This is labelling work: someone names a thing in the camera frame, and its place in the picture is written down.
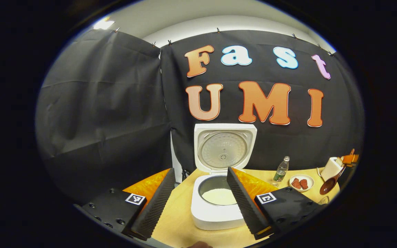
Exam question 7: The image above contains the clear plastic water bottle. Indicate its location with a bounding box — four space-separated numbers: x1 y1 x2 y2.
273 156 290 187

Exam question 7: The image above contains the long ceiling light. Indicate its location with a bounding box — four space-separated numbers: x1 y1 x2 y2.
93 19 115 30

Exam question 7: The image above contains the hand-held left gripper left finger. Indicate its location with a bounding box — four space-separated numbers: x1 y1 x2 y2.
81 168 176 241

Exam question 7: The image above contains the brown wooden spoon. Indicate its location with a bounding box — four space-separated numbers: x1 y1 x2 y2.
319 166 346 195

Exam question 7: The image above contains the white toaster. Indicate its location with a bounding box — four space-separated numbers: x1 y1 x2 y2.
317 157 344 182

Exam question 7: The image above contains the black backdrop cloth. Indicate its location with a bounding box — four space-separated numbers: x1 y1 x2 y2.
35 29 364 204

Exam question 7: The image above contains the white round plate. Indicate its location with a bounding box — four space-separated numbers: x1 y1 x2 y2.
289 174 315 192

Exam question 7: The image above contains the white rice cooker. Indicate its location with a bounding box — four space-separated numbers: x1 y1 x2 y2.
191 123 257 230

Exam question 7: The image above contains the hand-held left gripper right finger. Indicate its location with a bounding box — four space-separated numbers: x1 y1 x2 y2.
227 167 323 240

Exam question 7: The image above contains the pile of white rice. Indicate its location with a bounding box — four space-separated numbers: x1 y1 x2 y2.
202 188 237 206

